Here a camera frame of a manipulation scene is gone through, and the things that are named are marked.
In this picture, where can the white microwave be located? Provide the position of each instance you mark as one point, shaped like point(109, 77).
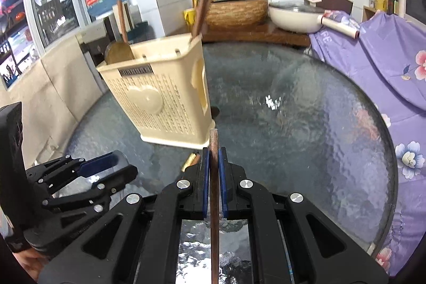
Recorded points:
point(416, 1)

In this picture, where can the woven pattern basin sink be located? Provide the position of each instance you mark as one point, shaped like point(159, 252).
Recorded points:
point(236, 14)

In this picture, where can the glass pan lid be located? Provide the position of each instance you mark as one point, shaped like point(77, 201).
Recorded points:
point(296, 6)

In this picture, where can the dark green roll holder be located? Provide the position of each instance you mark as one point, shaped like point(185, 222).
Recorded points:
point(141, 31)

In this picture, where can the beige plastic utensil holder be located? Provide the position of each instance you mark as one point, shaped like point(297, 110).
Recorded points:
point(159, 97)

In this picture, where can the gold tipped chopstick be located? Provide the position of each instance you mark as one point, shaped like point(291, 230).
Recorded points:
point(189, 161)

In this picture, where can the white pan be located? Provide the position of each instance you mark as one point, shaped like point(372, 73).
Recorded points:
point(293, 21)

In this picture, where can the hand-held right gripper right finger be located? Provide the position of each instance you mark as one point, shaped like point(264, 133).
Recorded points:
point(223, 184)

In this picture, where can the purple floral blanket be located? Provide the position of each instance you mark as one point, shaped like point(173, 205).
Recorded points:
point(382, 71)

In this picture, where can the grey water dispenser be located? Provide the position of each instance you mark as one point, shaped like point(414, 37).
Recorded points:
point(96, 37)

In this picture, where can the wooden spoon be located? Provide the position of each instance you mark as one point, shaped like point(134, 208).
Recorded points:
point(118, 52)

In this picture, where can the person's left hand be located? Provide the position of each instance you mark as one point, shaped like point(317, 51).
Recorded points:
point(28, 265)

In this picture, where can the aluminium frame window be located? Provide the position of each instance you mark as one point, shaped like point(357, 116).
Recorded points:
point(50, 4)

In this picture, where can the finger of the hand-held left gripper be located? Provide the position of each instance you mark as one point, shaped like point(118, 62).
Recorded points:
point(96, 165)
point(116, 179)

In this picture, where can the yellow cup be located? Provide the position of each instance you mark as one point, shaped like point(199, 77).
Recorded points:
point(189, 17)

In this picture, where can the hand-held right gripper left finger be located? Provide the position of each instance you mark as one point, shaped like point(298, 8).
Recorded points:
point(206, 184)

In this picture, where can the light wooden shelf box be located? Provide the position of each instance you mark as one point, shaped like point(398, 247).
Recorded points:
point(369, 14)

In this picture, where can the dark wooden counter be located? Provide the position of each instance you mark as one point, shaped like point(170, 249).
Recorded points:
point(253, 36)

